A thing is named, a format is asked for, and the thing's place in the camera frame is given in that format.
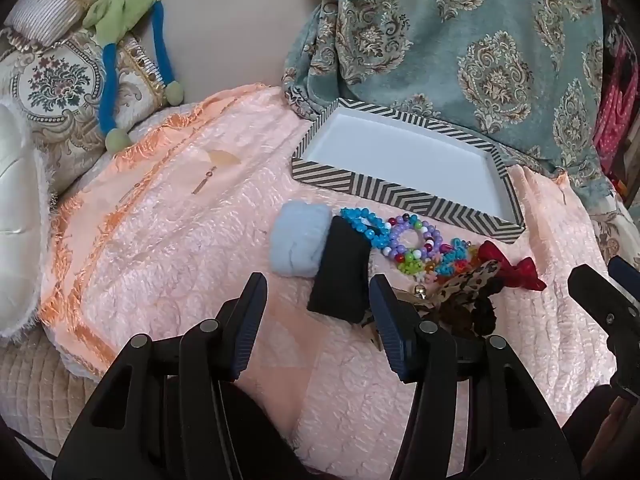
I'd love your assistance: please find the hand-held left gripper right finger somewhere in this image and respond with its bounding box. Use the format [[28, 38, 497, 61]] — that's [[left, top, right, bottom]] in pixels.
[[369, 274, 581, 480]]

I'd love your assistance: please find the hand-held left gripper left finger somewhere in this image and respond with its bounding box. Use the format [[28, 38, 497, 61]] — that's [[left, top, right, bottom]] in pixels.
[[51, 272, 269, 480]]

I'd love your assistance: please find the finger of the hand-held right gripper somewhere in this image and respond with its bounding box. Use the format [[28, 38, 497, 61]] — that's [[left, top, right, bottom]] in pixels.
[[567, 264, 640, 352], [609, 256, 640, 305]]

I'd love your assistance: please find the leopard bow brown scrunchie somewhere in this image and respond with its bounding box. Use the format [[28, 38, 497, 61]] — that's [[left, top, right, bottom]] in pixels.
[[425, 259, 503, 339]]

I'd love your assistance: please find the red bow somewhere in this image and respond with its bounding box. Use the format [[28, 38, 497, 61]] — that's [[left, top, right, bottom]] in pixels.
[[477, 241, 548, 292]]

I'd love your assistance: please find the light blue fluffy scrunchie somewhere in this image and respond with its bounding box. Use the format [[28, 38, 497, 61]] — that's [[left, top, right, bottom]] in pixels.
[[270, 201, 333, 277]]

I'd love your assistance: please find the striped shallow box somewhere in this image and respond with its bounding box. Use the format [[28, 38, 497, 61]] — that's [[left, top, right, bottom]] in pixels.
[[291, 98, 527, 245]]

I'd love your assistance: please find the patterned hair clip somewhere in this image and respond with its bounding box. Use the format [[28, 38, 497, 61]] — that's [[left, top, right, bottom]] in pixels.
[[361, 310, 387, 354]]

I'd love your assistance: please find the pink textured bedspread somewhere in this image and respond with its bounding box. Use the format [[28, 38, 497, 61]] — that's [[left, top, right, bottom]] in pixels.
[[37, 85, 621, 480]]

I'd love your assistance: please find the red floral cloth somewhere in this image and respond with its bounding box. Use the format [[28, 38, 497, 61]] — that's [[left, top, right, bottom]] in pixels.
[[592, 30, 640, 178]]

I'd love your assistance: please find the beige quilted mat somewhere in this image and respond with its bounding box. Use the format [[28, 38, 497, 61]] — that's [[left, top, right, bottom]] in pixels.
[[0, 330, 103, 466]]

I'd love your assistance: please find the white fringed satin cushion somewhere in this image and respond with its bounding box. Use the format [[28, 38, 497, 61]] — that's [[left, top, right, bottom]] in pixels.
[[0, 100, 57, 343]]

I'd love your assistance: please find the blue damask blanket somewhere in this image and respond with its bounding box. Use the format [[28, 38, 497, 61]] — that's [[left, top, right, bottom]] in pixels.
[[281, 0, 621, 196]]

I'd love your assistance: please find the beige headboard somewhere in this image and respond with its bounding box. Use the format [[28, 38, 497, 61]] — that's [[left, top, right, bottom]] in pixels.
[[131, 0, 328, 108]]

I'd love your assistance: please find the floral damask pillow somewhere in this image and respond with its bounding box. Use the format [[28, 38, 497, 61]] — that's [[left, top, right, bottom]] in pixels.
[[0, 25, 177, 196]]

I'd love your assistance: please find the green and blue plush toy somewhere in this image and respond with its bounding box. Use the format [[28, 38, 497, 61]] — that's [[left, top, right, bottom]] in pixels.
[[82, 0, 185, 153]]

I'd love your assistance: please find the white striped bolster pillow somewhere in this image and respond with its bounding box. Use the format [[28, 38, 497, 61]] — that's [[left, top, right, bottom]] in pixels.
[[4, 0, 151, 47]]

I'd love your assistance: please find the green flower bead bracelet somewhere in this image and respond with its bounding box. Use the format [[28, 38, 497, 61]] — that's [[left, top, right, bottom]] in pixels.
[[394, 246, 438, 282]]

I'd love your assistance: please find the purple bead bracelet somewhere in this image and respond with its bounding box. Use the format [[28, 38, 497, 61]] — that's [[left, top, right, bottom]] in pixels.
[[382, 214, 445, 262]]

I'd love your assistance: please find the blue orange bead bracelet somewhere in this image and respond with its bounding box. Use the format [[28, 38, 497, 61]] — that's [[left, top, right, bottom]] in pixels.
[[434, 237, 482, 282]]

